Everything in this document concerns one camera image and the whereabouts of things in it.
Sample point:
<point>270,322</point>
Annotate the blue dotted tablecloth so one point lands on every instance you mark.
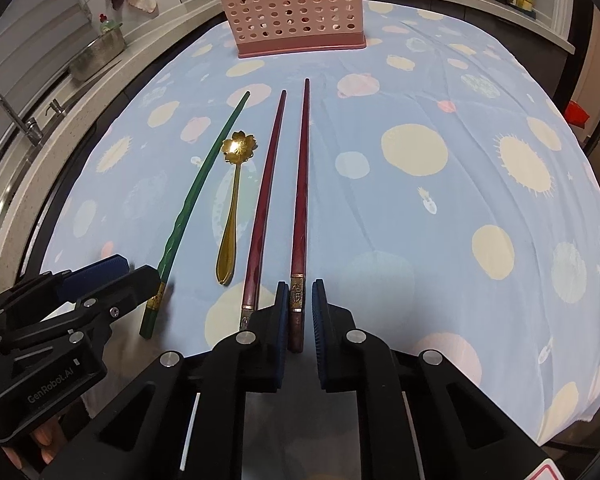
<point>405,210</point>

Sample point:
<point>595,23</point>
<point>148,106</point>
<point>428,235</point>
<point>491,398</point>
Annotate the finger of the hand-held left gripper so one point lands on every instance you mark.
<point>135,285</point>
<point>97,270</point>

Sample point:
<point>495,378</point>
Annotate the pink perforated utensil holder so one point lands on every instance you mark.
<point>290,15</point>

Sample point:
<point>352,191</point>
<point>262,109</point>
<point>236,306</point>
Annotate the person's left hand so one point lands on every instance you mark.
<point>45,440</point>

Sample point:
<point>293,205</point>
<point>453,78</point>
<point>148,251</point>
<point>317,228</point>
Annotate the chrome faucet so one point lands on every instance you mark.
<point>22,120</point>

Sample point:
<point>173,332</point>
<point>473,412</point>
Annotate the green dish soap bottle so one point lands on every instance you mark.
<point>110,24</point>

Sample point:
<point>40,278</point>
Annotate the red bag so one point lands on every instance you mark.
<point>576,114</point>

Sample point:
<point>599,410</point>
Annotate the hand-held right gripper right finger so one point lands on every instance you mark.
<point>322,335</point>

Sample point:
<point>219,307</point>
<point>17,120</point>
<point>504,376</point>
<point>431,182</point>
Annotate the gold flower spoon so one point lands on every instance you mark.
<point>227,250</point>

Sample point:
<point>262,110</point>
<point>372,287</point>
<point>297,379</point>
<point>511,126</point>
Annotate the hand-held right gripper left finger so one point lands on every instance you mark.
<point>279,340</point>

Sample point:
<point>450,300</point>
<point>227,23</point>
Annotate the stainless steel sink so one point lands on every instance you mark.
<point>10,185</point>

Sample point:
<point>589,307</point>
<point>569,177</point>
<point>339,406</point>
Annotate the green chopstick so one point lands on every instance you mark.
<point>205,170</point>

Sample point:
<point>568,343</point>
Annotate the soap dispenser pump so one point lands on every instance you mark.
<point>56,109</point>

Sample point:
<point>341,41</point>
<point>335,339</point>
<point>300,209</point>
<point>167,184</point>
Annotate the maroon chopstick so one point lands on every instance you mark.
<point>265,185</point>
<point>300,210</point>

